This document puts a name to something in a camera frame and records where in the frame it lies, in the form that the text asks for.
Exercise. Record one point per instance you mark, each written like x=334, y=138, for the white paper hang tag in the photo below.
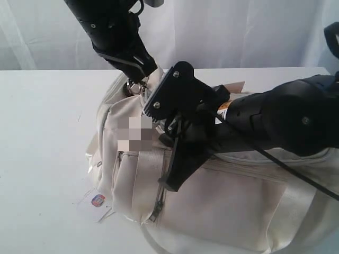
x=91, y=203

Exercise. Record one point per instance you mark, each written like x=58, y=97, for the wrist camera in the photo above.
x=151, y=3
x=179, y=93

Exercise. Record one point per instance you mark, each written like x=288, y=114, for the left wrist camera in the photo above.
x=151, y=3

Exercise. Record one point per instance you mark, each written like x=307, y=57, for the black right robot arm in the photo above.
x=299, y=116

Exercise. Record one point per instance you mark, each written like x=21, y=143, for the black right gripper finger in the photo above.
x=183, y=163

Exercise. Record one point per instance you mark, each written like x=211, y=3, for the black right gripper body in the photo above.
x=198, y=132

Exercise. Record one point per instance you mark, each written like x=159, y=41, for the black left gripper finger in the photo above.
x=136, y=64

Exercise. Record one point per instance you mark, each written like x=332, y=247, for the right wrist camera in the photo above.
x=179, y=93

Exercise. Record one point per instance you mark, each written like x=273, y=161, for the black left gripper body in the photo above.
x=116, y=38

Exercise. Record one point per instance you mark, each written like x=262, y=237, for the white backdrop curtain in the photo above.
x=208, y=34

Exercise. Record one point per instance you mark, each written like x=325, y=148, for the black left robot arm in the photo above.
x=88, y=12

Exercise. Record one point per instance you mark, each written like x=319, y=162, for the cream fabric bag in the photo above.
x=236, y=202

